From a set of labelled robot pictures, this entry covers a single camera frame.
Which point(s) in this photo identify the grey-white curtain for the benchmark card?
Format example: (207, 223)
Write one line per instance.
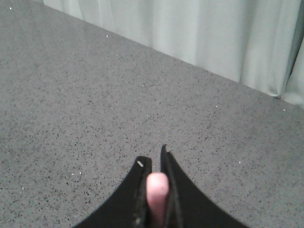
(259, 43)

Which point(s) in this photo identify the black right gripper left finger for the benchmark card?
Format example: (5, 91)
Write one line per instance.
(127, 206)

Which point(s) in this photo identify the pink chopstick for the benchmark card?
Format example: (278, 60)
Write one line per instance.
(157, 191)

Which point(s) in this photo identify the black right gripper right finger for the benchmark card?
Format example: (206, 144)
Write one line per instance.
(188, 207)

